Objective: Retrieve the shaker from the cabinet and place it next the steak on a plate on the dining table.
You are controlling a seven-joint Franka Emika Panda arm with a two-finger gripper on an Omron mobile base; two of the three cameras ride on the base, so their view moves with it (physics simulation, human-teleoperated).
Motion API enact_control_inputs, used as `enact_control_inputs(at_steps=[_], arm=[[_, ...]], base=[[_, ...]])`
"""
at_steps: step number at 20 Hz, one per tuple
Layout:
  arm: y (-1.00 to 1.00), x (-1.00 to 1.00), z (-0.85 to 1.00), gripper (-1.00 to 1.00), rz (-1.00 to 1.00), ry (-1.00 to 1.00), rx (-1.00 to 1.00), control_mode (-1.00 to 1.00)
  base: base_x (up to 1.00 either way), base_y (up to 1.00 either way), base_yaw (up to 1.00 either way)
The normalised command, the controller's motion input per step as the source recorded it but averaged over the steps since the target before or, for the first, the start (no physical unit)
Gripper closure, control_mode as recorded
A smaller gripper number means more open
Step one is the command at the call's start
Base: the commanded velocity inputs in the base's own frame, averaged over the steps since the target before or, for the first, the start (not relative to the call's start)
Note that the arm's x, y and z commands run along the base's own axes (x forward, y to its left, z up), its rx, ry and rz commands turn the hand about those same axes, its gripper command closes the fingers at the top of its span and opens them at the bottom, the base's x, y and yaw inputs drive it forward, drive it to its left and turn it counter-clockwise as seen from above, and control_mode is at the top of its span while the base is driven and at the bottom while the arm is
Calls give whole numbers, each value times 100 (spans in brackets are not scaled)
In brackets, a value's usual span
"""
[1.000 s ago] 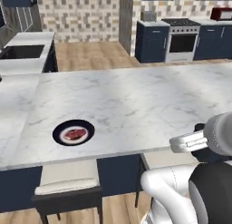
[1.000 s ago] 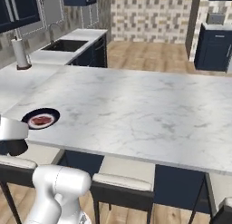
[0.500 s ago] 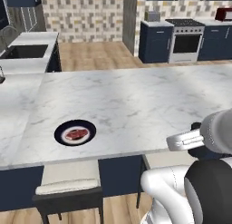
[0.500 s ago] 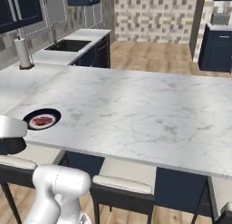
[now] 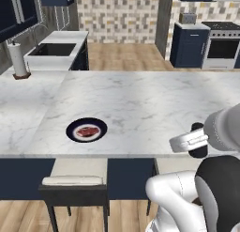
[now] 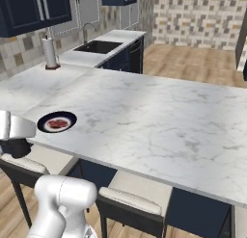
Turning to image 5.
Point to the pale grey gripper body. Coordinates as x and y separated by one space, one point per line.
187 142

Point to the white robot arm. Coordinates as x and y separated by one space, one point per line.
175 195

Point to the red steak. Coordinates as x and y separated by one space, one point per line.
86 131

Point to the dark blue plate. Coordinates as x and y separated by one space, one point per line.
70 131

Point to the navy sink counter cabinet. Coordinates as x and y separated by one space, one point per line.
82 58

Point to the silver oven with hob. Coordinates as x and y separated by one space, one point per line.
222 48

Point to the silver toaster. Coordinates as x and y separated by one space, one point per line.
188 18

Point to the dark sink basin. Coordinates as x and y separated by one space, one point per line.
53 49

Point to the navy island base panel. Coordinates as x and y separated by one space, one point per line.
18 179

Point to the wooden paper towel holder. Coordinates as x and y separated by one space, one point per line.
22 76

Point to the silver curved tap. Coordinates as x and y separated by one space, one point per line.
35 31

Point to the white paper towel roll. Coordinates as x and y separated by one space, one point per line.
17 58

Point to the navy wall cabinet with frames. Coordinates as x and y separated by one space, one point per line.
7 19

